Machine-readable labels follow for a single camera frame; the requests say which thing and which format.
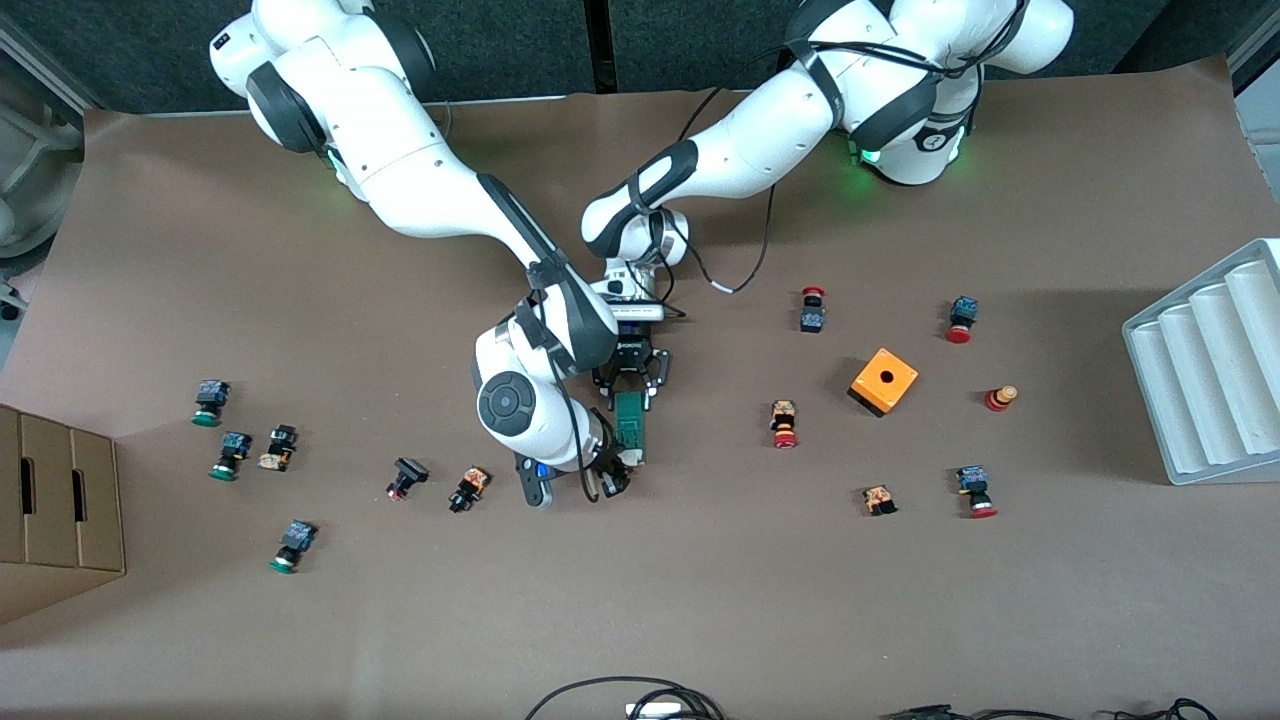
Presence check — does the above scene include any green load switch white handle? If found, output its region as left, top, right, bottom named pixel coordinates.
left=613, top=392, right=649, bottom=467

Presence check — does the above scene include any brown paper table cover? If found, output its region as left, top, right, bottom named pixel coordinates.
left=0, top=55, right=1280, bottom=720

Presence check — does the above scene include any black button orange block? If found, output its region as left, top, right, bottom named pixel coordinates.
left=447, top=465, right=492, bottom=514

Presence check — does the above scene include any black square red button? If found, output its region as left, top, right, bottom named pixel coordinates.
left=385, top=457, right=431, bottom=502

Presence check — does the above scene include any green push button blue block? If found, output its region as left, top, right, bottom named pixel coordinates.
left=208, top=431, right=253, bottom=482
left=191, top=379, right=232, bottom=428
left=268, top=519, right=319, bottom=575

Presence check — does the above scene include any grey ridged tray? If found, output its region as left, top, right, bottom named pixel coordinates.
left=1122, top=237, right=1280, bottom=487

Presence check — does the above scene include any brown cardboard box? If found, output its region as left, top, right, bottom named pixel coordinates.
left=0, top=403, right=128, bottom=626

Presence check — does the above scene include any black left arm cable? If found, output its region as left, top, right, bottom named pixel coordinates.
left=655, top=85, right=781, bottom=297

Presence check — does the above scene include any orange button enclosure box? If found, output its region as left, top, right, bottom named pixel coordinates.
left=848, top=347, right=920, bottom=419

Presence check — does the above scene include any black looped cable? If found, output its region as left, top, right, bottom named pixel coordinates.
left=525, top=676, right=726, bottom=720

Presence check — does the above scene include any black cable bundle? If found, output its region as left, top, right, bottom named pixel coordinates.
left=880, top=704, right=1071, bottom=720

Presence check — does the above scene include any grey metal frame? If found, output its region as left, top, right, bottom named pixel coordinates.
left=0, top=15, right=101, bottom=321

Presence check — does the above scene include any thin black curled cable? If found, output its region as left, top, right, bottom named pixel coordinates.
left=1112, top=697, right=1219, bottom=720

